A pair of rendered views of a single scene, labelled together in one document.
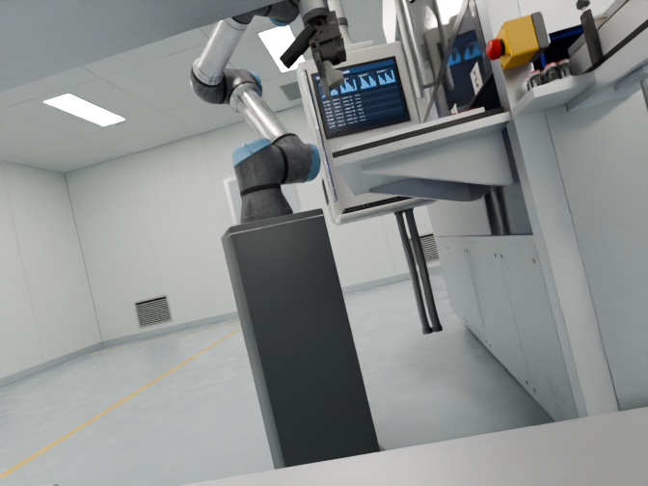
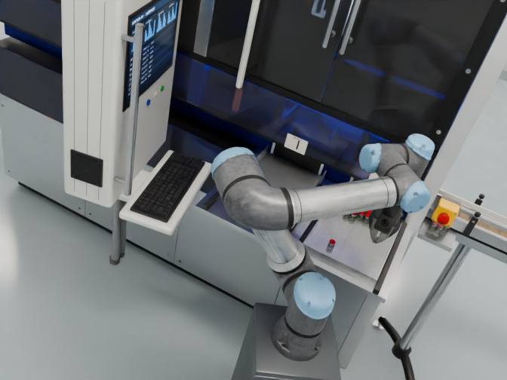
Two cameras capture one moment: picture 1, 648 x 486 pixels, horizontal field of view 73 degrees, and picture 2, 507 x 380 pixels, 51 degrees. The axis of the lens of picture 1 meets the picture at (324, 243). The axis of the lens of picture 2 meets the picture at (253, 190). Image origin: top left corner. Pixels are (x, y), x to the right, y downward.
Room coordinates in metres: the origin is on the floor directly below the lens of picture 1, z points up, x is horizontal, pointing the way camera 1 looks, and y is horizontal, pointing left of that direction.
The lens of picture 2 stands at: (1.27, 1.20, 2.07)
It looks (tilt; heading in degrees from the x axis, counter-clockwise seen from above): 37 degrees down; 280
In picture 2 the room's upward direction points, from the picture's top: 14 degrees clockwise
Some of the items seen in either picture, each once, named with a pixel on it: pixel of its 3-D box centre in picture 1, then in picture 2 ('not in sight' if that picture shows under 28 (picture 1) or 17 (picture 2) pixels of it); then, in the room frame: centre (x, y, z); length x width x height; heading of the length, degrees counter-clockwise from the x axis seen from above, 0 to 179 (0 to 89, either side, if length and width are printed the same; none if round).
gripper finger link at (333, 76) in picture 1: (332, 78); (385, 230); (1.08, -0.12, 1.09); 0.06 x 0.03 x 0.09; 82
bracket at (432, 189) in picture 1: (418, 195); not in sight; (1.56, -0.37, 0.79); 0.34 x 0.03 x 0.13; 82
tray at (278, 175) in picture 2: not in sight; (278, 180); (1.47, -0.44, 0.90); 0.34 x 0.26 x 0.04; 82
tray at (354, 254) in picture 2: (409, 145); (353, 236); (1.15, -0.28, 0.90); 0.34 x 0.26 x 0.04; 82
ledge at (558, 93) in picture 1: (558, 94); (437, 232); (0.85, -0.52, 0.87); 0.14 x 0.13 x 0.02; 82
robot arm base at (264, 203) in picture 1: (264, 205); (300, 329); (1.22, 0.14, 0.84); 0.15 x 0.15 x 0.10
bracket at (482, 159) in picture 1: (435, 175); not in sight; (1.07, -0.30, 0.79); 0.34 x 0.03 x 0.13; 82
